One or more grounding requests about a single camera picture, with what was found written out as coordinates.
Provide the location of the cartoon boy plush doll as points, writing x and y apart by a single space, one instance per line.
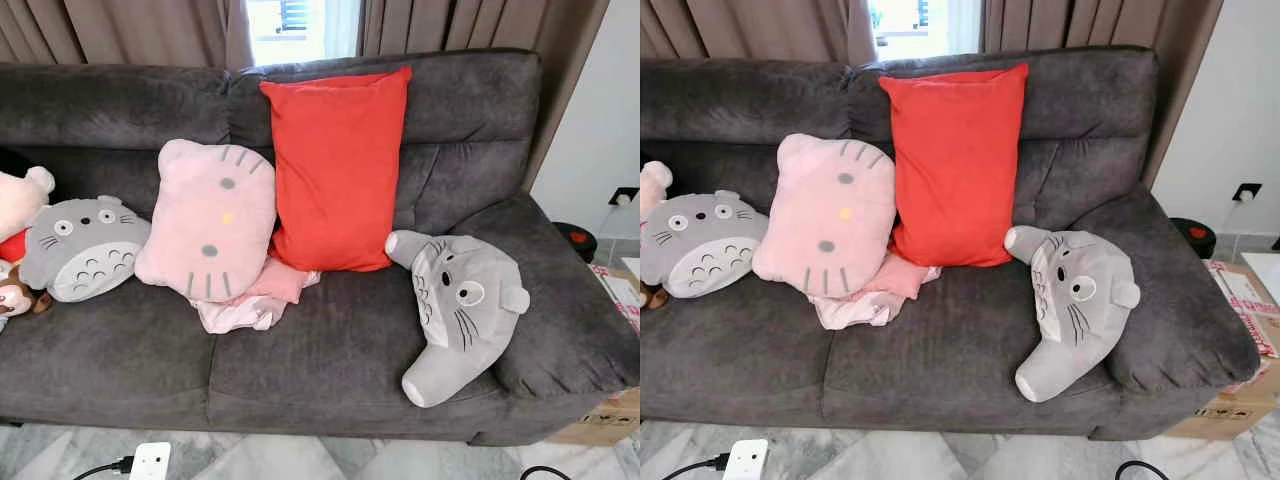
18 205
652 185

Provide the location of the brown monkey plush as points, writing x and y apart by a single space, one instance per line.
18 290
652 296

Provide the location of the black round object red mark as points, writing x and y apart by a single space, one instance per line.
575 240
1195 235

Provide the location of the round grey Totoro cushion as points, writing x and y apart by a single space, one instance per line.
705 245
85 250

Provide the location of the brown cardboard box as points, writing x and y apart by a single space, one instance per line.
600 420
1230 415

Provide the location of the pink cat face cushion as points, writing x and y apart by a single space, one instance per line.
205 220
825 215

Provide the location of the long grey Totoro plush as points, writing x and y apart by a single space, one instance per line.
460 320
1075 315

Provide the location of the pink folded cloth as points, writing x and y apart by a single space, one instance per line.
865 300
250 305

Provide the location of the red pillow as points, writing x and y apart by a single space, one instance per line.
955 165
335 170

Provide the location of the dark grey fabric sofa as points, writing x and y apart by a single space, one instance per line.
950 340
330 340

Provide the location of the bright window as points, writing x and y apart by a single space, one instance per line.
925 25
300 30

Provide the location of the wall socket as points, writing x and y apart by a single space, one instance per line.
625 196
1247 192

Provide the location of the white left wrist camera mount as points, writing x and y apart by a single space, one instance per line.
150 462
745 460

